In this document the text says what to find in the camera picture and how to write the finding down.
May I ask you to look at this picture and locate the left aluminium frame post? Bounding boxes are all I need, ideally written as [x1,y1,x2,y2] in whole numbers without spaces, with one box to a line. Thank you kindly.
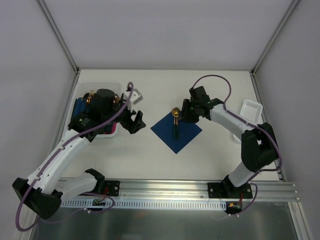
[36,0,79,74]

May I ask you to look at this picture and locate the gold spoons in bin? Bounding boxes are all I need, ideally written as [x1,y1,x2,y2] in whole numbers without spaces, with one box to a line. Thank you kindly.
[82,88,120,107]

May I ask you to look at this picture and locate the aluminium frame post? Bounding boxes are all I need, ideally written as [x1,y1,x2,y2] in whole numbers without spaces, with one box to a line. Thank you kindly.
[251,0,301,76]
[36,0,79,74]

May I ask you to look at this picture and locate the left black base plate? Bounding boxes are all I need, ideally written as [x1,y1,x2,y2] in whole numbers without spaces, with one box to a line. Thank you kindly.
[102,180,121,197]

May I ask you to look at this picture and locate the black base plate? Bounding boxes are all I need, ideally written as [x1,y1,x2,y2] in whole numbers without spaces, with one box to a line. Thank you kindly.
[207,182,253,199]
[102,180,121,197]

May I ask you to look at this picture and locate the dark blue paper napkin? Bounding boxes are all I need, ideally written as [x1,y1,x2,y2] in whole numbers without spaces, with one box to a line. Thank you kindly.
[150,112,202,154]

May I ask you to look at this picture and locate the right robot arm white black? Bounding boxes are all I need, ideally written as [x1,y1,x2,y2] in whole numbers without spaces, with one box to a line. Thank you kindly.
[181,86,280,199]

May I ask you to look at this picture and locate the white plastic bin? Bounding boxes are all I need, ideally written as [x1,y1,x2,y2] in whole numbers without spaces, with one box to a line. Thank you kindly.
[63,81,122,134]

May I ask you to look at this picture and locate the aluminium mounting rail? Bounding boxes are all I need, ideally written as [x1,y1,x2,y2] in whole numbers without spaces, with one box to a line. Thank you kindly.
[57,176,300,201]

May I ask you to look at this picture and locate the rolled blue napkin bundles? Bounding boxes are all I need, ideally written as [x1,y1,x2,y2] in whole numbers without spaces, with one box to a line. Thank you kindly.
[72,97,117,136]

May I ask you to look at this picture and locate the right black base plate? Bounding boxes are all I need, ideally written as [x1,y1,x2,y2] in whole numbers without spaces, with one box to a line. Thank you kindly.
[207,182,253,199]

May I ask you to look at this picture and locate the white slotted cable duct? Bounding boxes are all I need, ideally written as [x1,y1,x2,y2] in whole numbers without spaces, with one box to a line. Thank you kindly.
[61,197,227,211]

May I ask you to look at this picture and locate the gold spoon green handle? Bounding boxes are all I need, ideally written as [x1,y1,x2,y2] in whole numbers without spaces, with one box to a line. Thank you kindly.
[171,108,175,139]

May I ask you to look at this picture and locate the white perforated cutlery tray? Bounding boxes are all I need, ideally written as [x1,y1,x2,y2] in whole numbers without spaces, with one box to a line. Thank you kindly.
[238,99,263,125]

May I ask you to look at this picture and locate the gold fork green handle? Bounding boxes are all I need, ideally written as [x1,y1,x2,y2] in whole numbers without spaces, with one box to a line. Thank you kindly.
[174,107,180,140]

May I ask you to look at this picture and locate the right aluminium frame post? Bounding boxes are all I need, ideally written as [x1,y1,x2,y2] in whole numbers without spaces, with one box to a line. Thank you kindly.
[251,0,301,76]

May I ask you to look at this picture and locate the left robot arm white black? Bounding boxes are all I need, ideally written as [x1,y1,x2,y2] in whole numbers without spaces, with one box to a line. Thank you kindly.
[12,87,146,220]

